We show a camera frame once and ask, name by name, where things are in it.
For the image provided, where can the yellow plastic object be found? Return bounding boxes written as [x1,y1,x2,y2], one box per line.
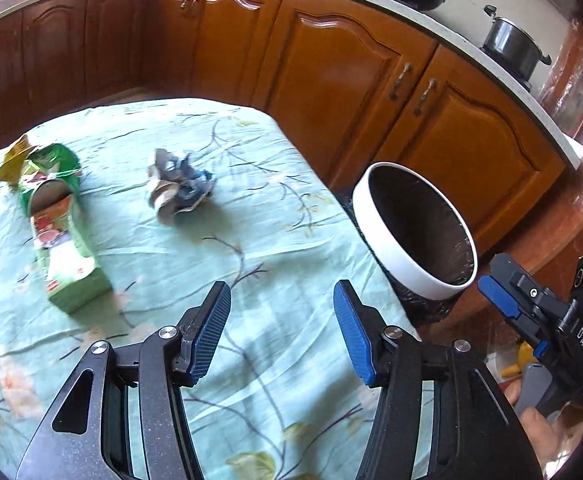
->
[501,342,537,378]

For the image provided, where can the green drink carton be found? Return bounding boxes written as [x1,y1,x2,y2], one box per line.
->
[16,142,113,315]

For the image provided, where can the person's right hand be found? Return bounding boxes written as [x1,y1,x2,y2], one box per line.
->
[504,380,575,480]

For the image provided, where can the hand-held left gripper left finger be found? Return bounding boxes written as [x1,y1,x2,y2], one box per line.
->
[14,281,232,480]

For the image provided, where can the dark steel stockpot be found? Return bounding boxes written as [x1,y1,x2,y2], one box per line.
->
[481,5,552,78]

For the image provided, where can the yellow snack wrapper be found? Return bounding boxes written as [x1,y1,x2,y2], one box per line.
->
[0,134,35,183]

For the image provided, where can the plastic wrapped red door frame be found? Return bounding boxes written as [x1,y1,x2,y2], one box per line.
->
[536,10,583,221]

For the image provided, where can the white rimmed bin with black bag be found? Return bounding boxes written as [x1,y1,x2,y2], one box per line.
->
[351,161,479,326]

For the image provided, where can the printed paper ball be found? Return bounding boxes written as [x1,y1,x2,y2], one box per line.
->
[146,148,217,223]

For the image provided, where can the wooden base cabinets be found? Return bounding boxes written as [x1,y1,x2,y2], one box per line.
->
[0,0,567,261]

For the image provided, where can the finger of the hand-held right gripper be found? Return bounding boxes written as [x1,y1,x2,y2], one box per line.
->
[477,277,547,341]
[489,253,569,311]

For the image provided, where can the floral green tablecloth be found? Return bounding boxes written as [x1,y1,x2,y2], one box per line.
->
[0,97,437,480]

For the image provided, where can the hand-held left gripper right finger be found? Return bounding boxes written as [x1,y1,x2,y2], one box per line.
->
[333,280,545,480]

